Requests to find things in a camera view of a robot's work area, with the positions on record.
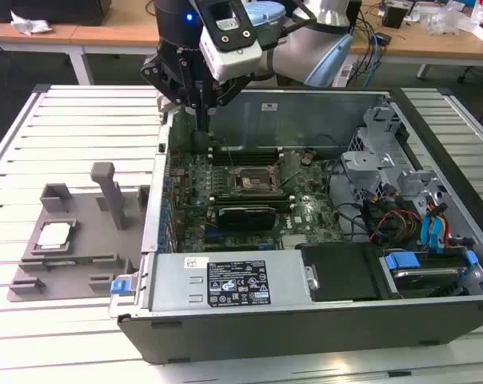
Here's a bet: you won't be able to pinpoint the large black box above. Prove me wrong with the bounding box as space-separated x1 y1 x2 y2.
0 0 113 27

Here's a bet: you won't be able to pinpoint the green motherboard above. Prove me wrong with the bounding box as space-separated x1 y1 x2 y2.
167 150 346 253

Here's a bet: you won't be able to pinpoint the blue flat wire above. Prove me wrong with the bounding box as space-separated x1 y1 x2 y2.
428 202 449 254
420 215 437 252

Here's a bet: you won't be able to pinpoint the silver power supply handle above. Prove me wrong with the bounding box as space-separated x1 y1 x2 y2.
304 262 321 291

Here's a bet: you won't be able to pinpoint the blue cable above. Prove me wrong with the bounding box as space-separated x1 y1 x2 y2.
361 19 386 88

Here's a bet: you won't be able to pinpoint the crumpled white paper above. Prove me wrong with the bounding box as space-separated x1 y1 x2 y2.
10 10 54 36

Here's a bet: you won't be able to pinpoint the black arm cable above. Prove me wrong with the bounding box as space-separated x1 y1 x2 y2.
261 0 319 46

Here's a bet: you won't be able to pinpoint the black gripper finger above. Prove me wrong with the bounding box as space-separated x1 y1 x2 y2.
204 73 255 134
140 55 206 134

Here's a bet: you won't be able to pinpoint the gray parts rack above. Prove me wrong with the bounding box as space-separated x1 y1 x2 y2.
6 162 151 303

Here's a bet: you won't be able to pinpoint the gray metal disk bay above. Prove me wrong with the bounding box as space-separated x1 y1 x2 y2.
340 150 397 203

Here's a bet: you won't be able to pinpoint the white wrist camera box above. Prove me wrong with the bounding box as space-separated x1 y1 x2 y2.
199 0 263 81

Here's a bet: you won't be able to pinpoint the gray case latch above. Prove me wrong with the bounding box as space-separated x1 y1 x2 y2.
156 91 177 114

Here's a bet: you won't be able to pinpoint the clear plastic bags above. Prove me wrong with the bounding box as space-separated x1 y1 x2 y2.
423 2 473 36

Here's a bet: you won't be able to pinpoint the wooden desk white frame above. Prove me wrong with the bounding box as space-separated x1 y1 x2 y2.
347 0 483 79
0 0 162 86

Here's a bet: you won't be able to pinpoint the red yellow wire bundle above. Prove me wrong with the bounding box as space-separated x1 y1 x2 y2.
369 210 422 245

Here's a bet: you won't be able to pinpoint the small black box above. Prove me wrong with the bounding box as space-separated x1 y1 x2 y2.
385 4 406 29

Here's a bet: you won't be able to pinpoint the gray power supply unit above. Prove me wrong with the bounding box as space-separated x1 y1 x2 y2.
149 251 310 313

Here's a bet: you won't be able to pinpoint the black RAM slot row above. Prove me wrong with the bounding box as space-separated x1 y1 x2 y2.
208 144 285 167
208 194 295 213

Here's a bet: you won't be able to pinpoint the CPU socket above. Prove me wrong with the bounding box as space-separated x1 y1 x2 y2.
232 164 281 198

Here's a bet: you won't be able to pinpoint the black open PC case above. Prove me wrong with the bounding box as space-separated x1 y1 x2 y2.
107 85 483 365

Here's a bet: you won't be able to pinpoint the hard disk in blue carrier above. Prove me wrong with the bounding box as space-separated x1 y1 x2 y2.
379 248 479 300

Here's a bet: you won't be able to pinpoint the silver CPU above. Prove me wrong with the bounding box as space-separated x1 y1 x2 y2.
38 222 74 248

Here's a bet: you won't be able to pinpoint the black graphics card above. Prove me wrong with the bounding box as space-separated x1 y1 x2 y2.
217 206 277 231

